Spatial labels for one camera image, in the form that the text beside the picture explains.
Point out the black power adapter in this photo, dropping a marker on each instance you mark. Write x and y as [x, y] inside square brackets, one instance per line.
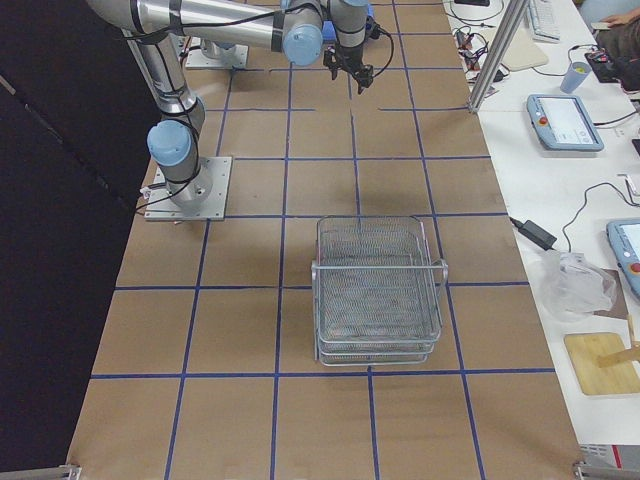
[535, 233]

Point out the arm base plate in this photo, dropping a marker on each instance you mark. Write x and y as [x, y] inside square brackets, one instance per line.
[204, 198]
[195, 60]

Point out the beige mouse pad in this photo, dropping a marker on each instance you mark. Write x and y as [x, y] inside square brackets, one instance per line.
[523, 53]

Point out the white keyboard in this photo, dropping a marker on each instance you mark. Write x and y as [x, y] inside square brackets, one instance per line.
[541, 21]

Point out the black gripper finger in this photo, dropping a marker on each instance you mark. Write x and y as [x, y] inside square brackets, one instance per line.
[329, 64]
[363, 80]

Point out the aluminium frame post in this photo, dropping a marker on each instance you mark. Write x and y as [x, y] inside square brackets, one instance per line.
[506, 30]

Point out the clear plastic bag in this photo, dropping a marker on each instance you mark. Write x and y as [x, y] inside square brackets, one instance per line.
[573, 285]

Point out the black curtain panel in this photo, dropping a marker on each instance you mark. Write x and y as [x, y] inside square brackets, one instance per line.
[75, 111]

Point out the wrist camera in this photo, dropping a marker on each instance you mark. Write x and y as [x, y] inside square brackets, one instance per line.
[372, 28]

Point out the blue plastic cup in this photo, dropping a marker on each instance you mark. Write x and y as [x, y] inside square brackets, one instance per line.
[575, 75]

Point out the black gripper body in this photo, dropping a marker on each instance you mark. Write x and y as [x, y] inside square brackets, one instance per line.
[348, 54]

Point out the blue teach pendant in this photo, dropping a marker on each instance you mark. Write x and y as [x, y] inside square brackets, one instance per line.
[623, 237]
[562, 123]

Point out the blue plastic tray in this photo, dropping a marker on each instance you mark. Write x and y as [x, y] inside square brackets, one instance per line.
[328, 30]

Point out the wooden cutting board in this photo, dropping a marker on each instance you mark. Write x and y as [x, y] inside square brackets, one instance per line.
[602, 363]

